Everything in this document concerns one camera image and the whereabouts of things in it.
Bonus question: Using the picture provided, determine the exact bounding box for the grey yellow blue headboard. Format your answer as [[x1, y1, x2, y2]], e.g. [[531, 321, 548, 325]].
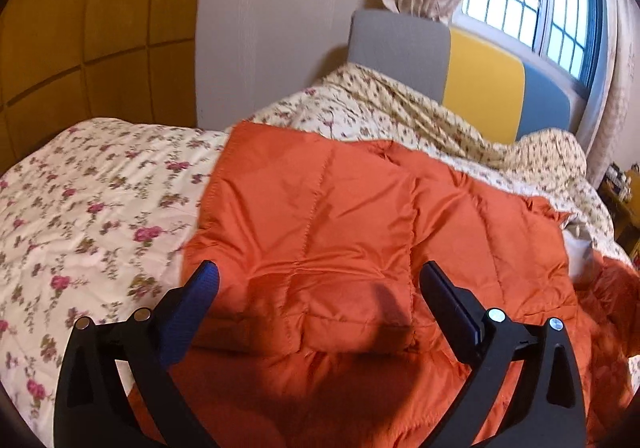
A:
[[348, 10, 570, 145]]

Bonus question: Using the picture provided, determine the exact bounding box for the orange quilted down jacket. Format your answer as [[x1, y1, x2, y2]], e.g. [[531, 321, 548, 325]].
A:
[[171, 123, 639, 447]]

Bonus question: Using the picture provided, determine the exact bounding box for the floral right curtain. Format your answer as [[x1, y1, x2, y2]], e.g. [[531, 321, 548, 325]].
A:
[[577, 0, 639, 187]]

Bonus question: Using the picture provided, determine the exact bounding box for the floral quilted bedspread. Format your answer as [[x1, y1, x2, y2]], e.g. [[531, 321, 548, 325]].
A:
[[1, 64, 629, 446]]

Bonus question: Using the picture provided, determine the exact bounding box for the wooden bedside table with clutter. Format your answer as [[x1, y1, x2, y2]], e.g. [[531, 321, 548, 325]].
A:
[[598, 163, 640, 269]]

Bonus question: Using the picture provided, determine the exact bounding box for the window with grille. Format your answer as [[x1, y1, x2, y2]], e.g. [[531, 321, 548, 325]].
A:
[[454, 0, 604, 99]]

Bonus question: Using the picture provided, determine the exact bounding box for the wooden wardrobe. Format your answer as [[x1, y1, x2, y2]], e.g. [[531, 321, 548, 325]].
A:
[[1, 0, 198, 168]]

